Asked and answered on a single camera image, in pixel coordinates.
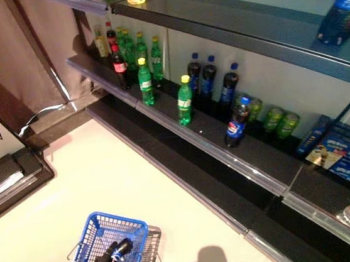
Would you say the grey shelf board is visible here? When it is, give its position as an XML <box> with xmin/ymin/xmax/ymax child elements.
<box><xmin>109</xmin><ymin>0</ymin><xmax>350</xmax><ymax>119</ymax></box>

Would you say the blue cookie box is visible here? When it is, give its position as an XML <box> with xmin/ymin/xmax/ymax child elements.
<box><xmin>293</xmin><ymin>114</ymin><xmax>336</xmax><ymax>156</ymax></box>
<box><xmin>302</xmin><ymin>120</ymin><xmax>350</xmax><ymax>200</ymax></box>

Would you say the metal shelf upright post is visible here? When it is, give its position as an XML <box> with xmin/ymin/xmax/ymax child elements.
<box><xmin>4</xmin><ymin>0</ymin><xmax>80</xmax><ymax>120</ymax></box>

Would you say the pale yellow tea bottle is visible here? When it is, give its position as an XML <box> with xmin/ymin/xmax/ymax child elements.
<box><xmin>92</xmin><ymin>24</ymin><xmax>110</xmax><ymax>59</ymax></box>

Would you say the brown curtain panel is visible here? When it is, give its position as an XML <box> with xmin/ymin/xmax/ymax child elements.
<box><xmin>0</xmin><ymin>0</ymin><xmax>101</xmax><ymax>151</ymax></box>

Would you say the clear plastic price rail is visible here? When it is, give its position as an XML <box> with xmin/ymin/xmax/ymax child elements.
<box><xmin>0</xmin><ymin>170</ymin><xmax>42</xmax><ymax>215</ymax></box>
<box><xmin>65</xmin><ymin>25</ymin><xmax>350</xmax><ymax>262</ymax></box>
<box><xmin>32</xmin><ymin>0</ymin><xmax>112</xmax><ymax>25</ymax></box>
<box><xmin>85</xmin><ymin>85</ymin><xmax>301</xmax><ymax>262</ymax></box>

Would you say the blue plastic shopping basket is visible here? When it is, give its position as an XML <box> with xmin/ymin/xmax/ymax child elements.
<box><xmin>50</xmin><ymin>205</ymin><xmax>153</xmax><ymax>262</ymax></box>

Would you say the Pepsi cola bottle blue cap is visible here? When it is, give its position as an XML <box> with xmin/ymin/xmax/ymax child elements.
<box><xmin>196</xmin><ymin>54</ymin><xmax>221</xmax><ymax>99</ymax></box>
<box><xmin>89</xmin><ymin>236</ymin><xmax>136</xmax><ymax>262</ymax></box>
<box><xmin>185</xmin><ymin>51</ymin><xmax>205</xmax><ymax>97</ymax></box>
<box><xmin>215</xmin><ymin>62</ymin><xmax>243</xmax><ymax>107</ymax></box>
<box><xmin>220</xmin><ymin>96</ymin><xmax>257</xmax><ymax>150</ymax></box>

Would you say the Coca-Cola bottle red cap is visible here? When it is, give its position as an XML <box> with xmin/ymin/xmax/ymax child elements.
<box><xmin>104</xmin><ymin>20</ymin><xmax>119</xmax><ymax>51</ymax></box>
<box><xmin>110</xmin><ymin>43</ymin><xmax>132</xmax><ymax>92</ymax></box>

